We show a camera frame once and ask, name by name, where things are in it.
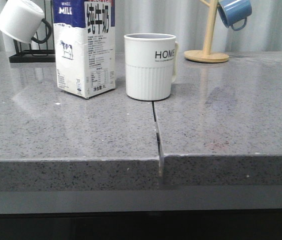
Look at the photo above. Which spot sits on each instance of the blue enamel mug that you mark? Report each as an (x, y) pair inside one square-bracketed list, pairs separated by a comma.
[(234, 13)]

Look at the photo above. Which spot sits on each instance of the wooden mug tree stand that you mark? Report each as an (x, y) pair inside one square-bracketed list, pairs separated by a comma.
[(206, 55)]

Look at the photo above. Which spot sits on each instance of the left white enamel mug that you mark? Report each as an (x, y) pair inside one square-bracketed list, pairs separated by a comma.
[(20, 20)]

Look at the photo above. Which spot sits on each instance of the blue white milk carton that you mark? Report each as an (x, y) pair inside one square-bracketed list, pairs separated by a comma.
[(84, 43)]

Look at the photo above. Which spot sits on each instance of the white HOME mug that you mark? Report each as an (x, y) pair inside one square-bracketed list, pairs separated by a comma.
[(150, 65)]

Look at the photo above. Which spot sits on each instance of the black wire mug rack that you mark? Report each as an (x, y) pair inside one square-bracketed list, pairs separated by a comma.
[(37, 52)]

